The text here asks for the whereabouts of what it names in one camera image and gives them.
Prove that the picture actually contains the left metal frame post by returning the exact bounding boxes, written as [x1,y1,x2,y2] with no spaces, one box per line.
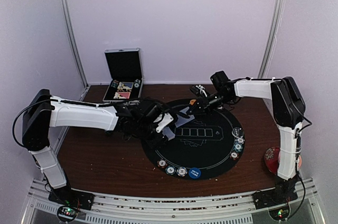
[60,0,89,88]

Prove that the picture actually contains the blue small blind button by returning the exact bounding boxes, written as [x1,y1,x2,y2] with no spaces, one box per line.
[188,167,201,179]

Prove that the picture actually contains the grey playing card deck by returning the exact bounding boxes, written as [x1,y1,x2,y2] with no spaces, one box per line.
[162,115,195,141]

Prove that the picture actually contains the red card deck in case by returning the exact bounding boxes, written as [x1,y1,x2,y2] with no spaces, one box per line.
[114,91,131,99]

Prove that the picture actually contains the green blue 50 chip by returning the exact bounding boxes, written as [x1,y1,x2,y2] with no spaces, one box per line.
[165,165,176,175]
[233,143,243,153]

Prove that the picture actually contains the blue white 10 chip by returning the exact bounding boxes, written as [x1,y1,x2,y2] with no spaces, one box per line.
[176,167,187,177]
[235,137,245,144]

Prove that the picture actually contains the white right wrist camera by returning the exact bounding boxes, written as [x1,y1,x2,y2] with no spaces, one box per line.
[190,85,210,97]

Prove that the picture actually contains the green chip stack in case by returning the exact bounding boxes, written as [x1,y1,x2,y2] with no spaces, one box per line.
[133,79,141,88]

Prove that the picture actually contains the round black poker mat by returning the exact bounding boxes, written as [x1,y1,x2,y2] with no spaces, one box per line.
[142,109,245,180]

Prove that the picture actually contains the metal frame post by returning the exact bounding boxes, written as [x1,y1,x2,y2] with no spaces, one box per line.
[60,0,89,88]
[258,0,285,79]

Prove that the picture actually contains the blue card deck in case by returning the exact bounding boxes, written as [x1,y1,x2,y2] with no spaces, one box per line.
[118,81,134,91]

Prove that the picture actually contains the front aluminium rail base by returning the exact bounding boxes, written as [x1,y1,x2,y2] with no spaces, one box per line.
[21,178,320,224]

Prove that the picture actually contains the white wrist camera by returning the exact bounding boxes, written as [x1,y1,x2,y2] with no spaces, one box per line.
[190,85,210,97]
[153,113,174,133]

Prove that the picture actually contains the red floral plate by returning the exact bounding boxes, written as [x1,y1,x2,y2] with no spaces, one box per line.
[264,147,280,175]

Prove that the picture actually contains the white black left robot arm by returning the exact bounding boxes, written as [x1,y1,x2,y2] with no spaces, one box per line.
[13,89,177,205]

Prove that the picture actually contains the right metal frame post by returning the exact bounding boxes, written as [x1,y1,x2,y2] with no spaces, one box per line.
[258,0,285,79]

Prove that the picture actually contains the aluminium poker case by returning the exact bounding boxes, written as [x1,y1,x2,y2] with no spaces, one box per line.
[103,48,143,102]

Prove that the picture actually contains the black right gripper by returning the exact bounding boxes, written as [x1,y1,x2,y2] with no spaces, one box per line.
[187,91,234,115]

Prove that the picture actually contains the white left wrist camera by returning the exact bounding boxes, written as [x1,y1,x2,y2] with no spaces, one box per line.
[153,113,174,133]

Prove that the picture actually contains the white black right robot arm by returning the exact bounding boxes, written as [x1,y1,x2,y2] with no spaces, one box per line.
[187,71,306,181]

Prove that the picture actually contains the black white dealer button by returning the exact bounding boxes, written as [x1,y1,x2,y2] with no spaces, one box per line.
[232,127,245,138]

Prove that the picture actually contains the brown 100 chip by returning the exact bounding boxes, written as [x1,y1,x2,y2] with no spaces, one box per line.
[157,160,167,169]
[230,152,239,160]

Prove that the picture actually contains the mixed chip stack in case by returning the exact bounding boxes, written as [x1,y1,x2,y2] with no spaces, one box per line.
[110,80,119,88]

